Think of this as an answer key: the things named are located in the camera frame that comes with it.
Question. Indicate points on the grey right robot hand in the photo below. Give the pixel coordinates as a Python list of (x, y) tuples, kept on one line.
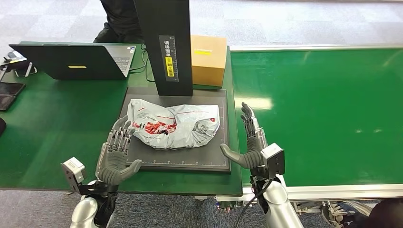
[(253, 157)]

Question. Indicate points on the black open laptop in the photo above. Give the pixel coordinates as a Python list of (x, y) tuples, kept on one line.
[(63, 63)]

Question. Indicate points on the white red printed mailer package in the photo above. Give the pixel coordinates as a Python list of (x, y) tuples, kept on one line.
[(176, 126)]

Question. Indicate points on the green conveyor belt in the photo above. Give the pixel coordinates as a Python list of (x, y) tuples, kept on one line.
[(330, 110)]

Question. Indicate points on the black round object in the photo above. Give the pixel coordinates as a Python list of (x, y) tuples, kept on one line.
[(2, 126)]

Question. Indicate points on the white phone stand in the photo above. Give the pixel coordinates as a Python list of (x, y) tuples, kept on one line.
[(29, 69)]

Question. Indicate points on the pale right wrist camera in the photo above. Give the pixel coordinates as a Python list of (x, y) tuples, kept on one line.
[(274, 160)]

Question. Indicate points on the small device with yellow mark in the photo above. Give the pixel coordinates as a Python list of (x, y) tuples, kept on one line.
[(13, 57)]

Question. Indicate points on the aluminium conveyor frame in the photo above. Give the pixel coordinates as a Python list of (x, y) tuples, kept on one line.
[(340, 192)]

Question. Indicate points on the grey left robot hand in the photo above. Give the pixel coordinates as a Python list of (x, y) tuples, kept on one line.
[(111, 170)]

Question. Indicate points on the black inbound scanner machine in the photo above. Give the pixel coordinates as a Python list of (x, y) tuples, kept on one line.
[(176, 157)]

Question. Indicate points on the person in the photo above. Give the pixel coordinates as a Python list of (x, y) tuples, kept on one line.
[(387, 214)]

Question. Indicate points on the metal bracket under conveyor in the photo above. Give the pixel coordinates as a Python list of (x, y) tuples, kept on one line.
[(230, 203)]

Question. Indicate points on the brown cardboard delivery box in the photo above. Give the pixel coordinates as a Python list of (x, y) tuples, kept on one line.
[(207, 66)]

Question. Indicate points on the black phone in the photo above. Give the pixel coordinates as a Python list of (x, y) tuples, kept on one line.
[(11, 88), (6, 102)]

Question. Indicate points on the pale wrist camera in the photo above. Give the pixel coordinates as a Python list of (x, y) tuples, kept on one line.
[(74, 170), (274, 160)]

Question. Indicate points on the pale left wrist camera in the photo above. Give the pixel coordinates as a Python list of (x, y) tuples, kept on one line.
[(74, 170)]

